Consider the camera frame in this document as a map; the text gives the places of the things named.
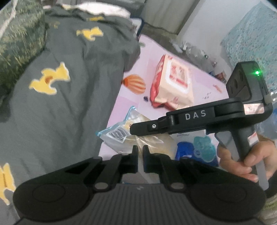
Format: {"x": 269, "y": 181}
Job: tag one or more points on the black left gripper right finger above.
{"x": 166, "y": 168}

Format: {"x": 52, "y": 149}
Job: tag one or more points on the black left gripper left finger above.
{"x": 112, "y": 170}

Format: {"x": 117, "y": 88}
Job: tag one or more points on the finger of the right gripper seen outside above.
{"x": 151, "y": 127}

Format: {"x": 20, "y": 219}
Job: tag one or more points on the clear plastic snack bag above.
{"x": 118, "y": 137}

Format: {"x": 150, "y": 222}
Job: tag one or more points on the person's right hand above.
{"x": 264, "y": 150}

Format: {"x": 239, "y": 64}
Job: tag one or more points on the blue wet wipes pack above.
{"x": 200, "y": 149}

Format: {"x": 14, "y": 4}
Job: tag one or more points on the red and cream tissue pack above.
{"x": 172, "y": 85}

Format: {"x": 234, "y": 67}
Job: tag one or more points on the clear plastic bottles pile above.
{"x": 200, "y": 59}

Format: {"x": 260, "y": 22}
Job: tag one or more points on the light blue fluffy blanket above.
{"x": 254, "y": 39}

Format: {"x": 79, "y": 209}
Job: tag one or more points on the grey quilt with yellow bears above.
{"x": 63, "y": 98}

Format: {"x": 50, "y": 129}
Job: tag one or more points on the grey curtain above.
{"x": 168, "y": 15}

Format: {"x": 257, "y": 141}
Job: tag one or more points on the white pillow on bed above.
{"x": 97, "y": 8}

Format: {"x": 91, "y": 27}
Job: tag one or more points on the green patterned pillow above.
{"x": 23, "y": 35}

